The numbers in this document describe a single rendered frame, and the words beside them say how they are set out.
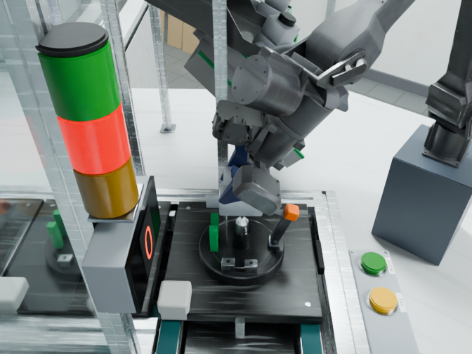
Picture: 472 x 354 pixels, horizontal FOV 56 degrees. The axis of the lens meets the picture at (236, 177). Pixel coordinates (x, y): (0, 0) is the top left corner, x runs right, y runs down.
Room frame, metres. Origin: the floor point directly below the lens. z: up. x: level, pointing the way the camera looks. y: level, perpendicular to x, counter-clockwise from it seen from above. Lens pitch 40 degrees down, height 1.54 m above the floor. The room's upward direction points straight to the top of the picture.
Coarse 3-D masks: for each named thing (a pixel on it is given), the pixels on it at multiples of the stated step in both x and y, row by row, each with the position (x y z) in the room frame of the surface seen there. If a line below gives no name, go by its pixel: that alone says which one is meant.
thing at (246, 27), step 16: (144, 0) 0.73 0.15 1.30; (160, 0) 0.72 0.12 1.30; (176, 0) 0.72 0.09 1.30; (192, 0) 0.71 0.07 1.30; (208, 0) 0.71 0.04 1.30; (240, 0) 0.83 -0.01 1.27; (176, 16) 0.72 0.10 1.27; (192, 16) 0.71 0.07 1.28; (208, 16) 0.71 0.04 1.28; (240, 16) 0.82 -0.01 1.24; (256, 16) 0.82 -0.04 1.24; (208, 32) 0.71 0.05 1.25; (240, 32) 0.70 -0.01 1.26; (256, 32) 0.79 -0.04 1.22; (240, 48) 0.70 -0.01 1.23; (256, 48) 0.69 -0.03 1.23
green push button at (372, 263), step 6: (372, 252) 0.48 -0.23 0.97; (366, 258) 0.47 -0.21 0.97; (372, 258) 0.47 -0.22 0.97; (378, 258) 0.47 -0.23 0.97; (384, 258) 0.47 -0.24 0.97; (360, 264) 0.46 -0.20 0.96; (366, 264) 0.45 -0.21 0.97; (372, 264) 0.45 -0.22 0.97; (378, 264) 0.45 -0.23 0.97; (384, 264) 0.45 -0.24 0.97; (366, 270) 0.45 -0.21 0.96; (372, 270) 0.44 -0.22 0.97; (378, 270) 0.44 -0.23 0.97
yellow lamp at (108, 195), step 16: (128, 160) 0.29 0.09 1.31; (80, 176) 0.27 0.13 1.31; (96, 176) 0.27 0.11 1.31; (112, 176) 0.28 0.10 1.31; (128, 176) 0.29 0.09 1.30; (80, 192) 0.28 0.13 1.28; (96, 192) 0.27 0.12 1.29; (112, 192) 0.27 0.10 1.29; (128, 192) 0.28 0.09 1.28; (96, 208) 0.27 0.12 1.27; (112, 208) 0.27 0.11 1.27; (128, 208) 0.28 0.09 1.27
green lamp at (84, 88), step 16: (48, 64) 0.27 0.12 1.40; (64, 64) 0.27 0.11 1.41; (80, 64) 0.27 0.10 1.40; (96, 64) 0.28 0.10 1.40; (112, 64) 0.30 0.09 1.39; (48, 80) 0.28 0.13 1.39; (64, 80) 0.27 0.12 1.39; (80, 80) 0.27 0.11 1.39; (96, 80) 0.28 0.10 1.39; (112, 80) 0.29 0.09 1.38; (64, 96) 0.27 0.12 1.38; (80, 96) 0.27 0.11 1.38; (96, 96) 0.28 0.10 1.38; (112, 96) 0.29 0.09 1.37; (64, 112) 0.27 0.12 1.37; (80, 112) 0.27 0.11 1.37; (96, 112) 0.27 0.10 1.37
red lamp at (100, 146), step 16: (112, 112) 0.29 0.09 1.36; (64, 128) 0.28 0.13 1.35; (80, 128) 0.27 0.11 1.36; (96, 128) 0.27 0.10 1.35; (112, 128) 0.28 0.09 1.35; (80, 144) 0.27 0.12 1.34; (96, 144) 0.27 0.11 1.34; (112, 144) 0.28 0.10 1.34; (128, 144) 0.30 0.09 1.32; (80, 160) 0.27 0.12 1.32; (96, 160) 0.27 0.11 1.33; (112, 160) 0.28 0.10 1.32
